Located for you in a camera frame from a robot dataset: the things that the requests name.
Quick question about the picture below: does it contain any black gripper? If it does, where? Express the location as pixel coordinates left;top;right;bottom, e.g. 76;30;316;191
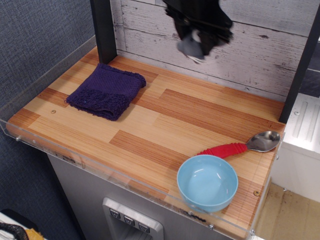
164;0;233;56

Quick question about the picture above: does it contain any grey plush bear toy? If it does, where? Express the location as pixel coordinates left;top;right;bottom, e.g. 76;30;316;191
177;33;205;64

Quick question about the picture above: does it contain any purple folded towel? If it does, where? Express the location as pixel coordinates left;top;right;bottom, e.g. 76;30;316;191
66;63;147;121

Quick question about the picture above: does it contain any light blue plastic bowl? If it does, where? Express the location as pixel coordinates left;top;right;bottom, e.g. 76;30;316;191
176;155;239;213

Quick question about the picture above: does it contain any white ribbed side unit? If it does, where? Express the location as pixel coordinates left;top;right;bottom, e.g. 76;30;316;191
270;93;320;202

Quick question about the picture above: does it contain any grey cabinet under table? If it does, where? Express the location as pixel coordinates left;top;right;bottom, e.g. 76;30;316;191
49;153;252;240

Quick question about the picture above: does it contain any clear acrylic table guard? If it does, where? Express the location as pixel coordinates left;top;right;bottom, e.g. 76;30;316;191
5;29;290;240

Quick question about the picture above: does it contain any silver button control panel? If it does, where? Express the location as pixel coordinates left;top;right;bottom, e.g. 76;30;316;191
102;197;165;240

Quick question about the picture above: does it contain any left black vertical post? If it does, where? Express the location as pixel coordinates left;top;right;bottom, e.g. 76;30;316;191
90;0;118;64

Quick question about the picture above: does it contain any black vertical post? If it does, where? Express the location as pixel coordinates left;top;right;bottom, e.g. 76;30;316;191
90;0;118;64
278;0;320;124

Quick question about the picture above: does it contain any right black vertical post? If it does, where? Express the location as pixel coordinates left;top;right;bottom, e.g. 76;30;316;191
278;0;320;124

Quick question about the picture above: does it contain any red handled metal spoon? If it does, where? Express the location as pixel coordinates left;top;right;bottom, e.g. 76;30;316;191
198;130;281;159

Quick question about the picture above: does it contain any black braided cable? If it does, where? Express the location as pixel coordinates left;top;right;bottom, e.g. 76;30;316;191
0;221;27;240

